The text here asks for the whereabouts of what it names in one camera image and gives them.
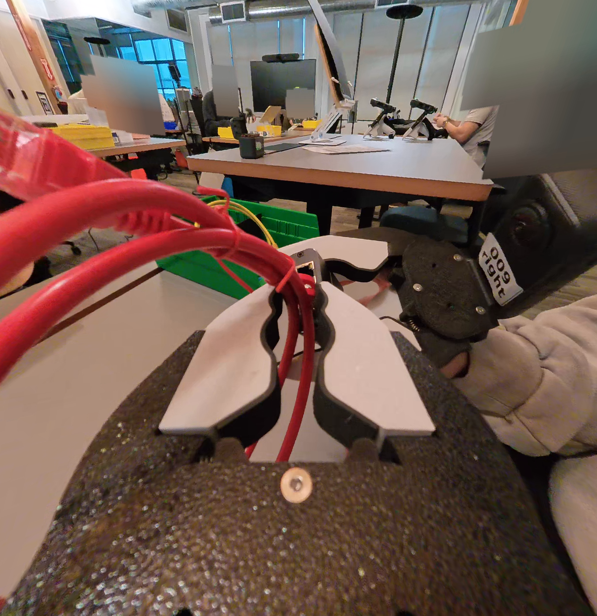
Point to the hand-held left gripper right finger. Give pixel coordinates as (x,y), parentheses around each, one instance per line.
(375,385)

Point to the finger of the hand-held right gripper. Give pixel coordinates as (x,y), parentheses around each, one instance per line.
(380,305)
(361,250)

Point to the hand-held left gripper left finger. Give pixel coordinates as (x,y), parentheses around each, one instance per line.
(226,380)

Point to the black ethernet splitter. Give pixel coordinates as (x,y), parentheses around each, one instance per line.
(308,267)

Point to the wooden board on white arm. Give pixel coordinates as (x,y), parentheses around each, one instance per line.
(333,67)

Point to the person's right hand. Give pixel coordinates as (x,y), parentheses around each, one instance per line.
(456,365)

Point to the teal chair seat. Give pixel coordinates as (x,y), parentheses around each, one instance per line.
(423,224)

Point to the grey wood-edged table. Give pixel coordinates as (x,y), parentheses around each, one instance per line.
(375,163)

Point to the white papers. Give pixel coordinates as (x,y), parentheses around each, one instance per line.
(346,148)

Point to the green plastic bin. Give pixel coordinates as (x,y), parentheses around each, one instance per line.
(197,269)

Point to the spare gripper on white stand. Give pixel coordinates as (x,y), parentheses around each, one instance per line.
(383,105)
(423,106)

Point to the dark green box device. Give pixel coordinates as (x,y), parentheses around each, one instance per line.
(252,147)

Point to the small yellow bin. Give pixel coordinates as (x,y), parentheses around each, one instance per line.
(227,133)

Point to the black computer monitor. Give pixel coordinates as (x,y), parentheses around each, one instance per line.
(279,82)

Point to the black floor lamp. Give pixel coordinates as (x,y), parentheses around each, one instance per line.
(397,53)

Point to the wood-edged table with black legs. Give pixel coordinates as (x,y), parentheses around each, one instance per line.
(144,147)

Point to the person's pale sweatshirt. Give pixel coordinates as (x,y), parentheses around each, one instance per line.
(587,529)

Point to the stack of yellow bins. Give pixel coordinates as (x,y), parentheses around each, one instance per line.
(82,137)

